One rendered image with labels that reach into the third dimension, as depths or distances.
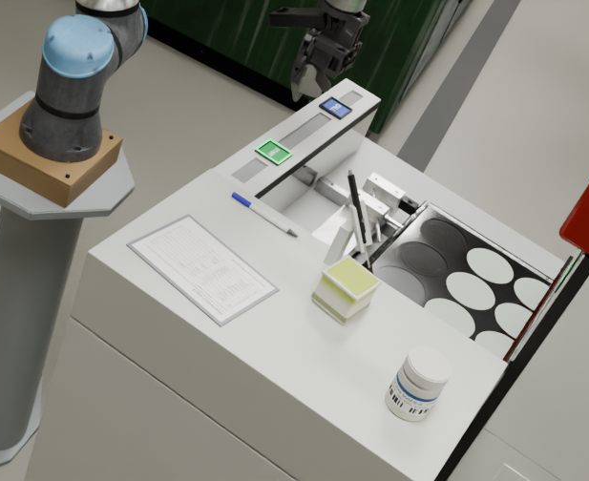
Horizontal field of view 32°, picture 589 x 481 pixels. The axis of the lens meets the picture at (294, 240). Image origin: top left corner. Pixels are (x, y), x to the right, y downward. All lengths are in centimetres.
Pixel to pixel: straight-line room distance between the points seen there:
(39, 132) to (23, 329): 49
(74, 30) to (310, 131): 52
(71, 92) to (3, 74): 186
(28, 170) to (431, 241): 78
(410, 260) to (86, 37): 72
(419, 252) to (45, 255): 73
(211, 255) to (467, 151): 267
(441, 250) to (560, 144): 265
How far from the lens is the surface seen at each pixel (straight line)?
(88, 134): 194
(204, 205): 180
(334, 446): 156
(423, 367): 154
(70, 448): 193
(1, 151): 195
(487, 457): 191
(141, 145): 356
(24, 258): 210
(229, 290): 165
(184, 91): 390
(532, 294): 208
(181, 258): 167
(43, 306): 220
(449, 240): 209
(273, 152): 199
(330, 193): 217
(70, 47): 185
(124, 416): 179
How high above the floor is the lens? 205
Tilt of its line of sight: 37 degrees down
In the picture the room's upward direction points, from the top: 24 degrees clockwise
